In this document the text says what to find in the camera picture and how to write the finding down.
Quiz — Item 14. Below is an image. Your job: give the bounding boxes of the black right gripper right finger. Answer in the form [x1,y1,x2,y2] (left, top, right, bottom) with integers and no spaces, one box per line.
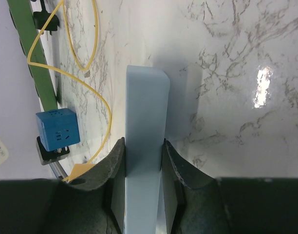
[162,140,298,234]

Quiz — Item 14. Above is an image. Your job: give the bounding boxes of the yellow charging cable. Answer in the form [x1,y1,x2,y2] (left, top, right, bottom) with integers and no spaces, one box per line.
[26,0,112,182]

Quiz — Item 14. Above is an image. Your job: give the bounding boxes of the black cube plug adapter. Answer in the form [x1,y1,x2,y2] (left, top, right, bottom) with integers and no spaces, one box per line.
[36,136,70,165]

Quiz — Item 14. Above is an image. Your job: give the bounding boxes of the green power strip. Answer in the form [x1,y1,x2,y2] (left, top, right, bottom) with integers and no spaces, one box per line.
[6,0,59,110]

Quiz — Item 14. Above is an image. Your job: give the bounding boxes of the yellow charger plug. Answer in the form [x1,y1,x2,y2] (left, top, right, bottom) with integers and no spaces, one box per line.
[63,163,95,182]

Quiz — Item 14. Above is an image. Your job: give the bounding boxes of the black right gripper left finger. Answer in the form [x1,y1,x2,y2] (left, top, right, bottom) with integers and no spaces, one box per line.
[0,138,125,234]

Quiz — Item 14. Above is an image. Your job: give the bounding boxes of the blue cube socket adapter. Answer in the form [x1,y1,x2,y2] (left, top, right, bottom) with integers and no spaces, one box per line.
[36,108,80,151]

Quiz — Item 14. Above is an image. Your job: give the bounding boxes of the light blue power strip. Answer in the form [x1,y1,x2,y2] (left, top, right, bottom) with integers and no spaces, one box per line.
[125,65,170,234]

